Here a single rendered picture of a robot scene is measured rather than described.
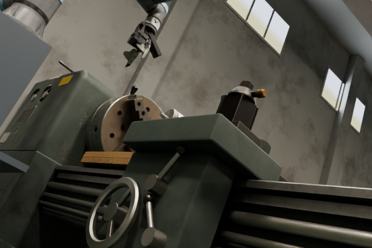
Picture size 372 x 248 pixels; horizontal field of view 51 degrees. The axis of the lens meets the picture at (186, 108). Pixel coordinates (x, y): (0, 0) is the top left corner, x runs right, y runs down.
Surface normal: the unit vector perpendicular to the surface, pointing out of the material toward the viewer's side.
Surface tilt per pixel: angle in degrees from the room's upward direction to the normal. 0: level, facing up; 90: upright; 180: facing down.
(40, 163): 90
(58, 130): 90
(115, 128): 90
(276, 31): 90
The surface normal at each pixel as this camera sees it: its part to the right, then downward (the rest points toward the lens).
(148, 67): 0.59, -0.13
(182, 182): -0.66, -0.55
